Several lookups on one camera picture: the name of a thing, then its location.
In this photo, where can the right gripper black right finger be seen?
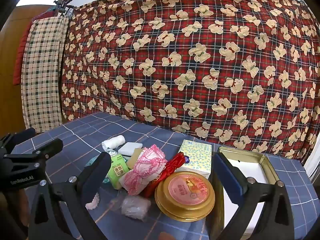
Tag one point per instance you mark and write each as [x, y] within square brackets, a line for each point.
[276, 218]

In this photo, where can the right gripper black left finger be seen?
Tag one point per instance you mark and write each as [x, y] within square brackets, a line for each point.
[47, 220]

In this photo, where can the clear bag white cotton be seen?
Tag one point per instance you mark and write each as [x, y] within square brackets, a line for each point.
[134, 207]

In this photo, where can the green tissue pack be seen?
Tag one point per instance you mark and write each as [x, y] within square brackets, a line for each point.
[117, 170]

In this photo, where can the white gauze roll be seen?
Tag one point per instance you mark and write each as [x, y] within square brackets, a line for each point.
[113, 143]

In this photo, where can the white sponge block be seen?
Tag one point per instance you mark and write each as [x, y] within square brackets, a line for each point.
[128, 148]

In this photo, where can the red embroidered drawstring pouch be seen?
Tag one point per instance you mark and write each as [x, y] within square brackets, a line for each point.
[171, 166]

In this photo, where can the yellow sponge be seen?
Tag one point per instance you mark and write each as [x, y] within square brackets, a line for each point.
[133, 159]

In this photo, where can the pink white crochet cloth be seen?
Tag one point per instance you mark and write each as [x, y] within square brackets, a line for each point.
[148, 167]

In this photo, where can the gold rectangular tin box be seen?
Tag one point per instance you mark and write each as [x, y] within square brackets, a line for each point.
[251, 164]

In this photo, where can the blue plaid tablecloth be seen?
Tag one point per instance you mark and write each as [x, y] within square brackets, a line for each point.
[82, 140]

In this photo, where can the round gold tin pink lid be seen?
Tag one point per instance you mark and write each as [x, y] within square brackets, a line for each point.
[185, 196]

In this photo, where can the red hanging garment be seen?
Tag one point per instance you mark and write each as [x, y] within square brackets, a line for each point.
[21, 47]

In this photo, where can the tissue box green dots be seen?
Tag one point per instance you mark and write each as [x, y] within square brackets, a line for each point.
[198, 158]

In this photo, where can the beige green checked cloth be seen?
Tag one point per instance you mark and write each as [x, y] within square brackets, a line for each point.
[40, 73]

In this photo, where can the wooden door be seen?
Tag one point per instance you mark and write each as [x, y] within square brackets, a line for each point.
[11, 33]

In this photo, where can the red plaid bear quilt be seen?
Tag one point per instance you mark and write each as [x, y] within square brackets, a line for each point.
[241, 73]

